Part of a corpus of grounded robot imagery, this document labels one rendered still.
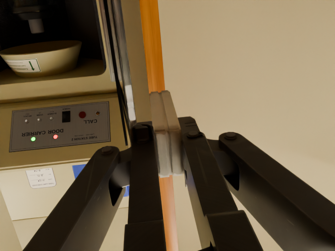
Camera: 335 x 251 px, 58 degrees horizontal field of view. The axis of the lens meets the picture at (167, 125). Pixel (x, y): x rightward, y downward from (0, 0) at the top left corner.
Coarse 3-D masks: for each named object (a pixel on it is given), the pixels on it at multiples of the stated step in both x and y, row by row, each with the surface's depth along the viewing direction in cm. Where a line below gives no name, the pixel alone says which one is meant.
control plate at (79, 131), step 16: (16, 112) 60; (32, 112) 60; (48, 112) 60; (16, 128) 59; (32, 128) 59; (48, 128) 59; (64, 128) 59; (80, 128) 59; (96, 128) 59; (16, 144) 57; (32, 144) 57; (48, 144) 57; (64, 144) 57; (80, 144) 58
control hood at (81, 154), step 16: (96, 96) 62; (112, 96) 62; (0, 112) 60; (112, 112) 60; (0, 128) 59; (112, 128) 59; (0, 144) 58; (96, 144) 58; (112, 144) 58; (128, 144) 58; (0, 160) 56; (16, 160) 56; (32, 160) 56; (48, 160) 56; (64, 160) 56; (80, 160) 57
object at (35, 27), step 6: (30, 12) 61; (36, 12) 62; (42, 12) 62; (48, 12) 64; (18, 18) 62; (24, 18) 62; (30, 18) 62; (36, 18) 63; (30, 24) 65; (36, 24) 65; (42, 24) 66; (30, 30) 66; (36, 30) 65; (42, 30) 66
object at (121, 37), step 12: (108, 0) 37; (120, 0) 27; (120, 12) 28; (120, 24) 28; (120, 36) 29; (120, 48) 29; (120, 60) 30; (120, 72) 35; (120, 84) 42; (132, 96) 31; (132, 108) 32; (132, 120) 32
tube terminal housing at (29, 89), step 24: (96, 0) 56; (0, 72) 69; (72, 72) 66; (96, 72) 64; (0, 96) 62; (24, 96) 62; (48, 96) 63; (72, 96) 63; (24, 192) 71; (48, 192) 72; (24, 216) 74
